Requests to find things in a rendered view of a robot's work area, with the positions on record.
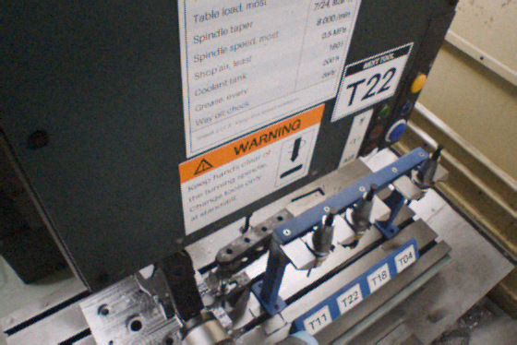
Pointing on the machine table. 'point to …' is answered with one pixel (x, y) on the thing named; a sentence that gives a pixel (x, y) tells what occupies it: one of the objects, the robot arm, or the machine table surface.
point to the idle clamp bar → (229, 255)
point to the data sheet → (258, 62)
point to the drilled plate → (123, 303)
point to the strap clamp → (230, 291)
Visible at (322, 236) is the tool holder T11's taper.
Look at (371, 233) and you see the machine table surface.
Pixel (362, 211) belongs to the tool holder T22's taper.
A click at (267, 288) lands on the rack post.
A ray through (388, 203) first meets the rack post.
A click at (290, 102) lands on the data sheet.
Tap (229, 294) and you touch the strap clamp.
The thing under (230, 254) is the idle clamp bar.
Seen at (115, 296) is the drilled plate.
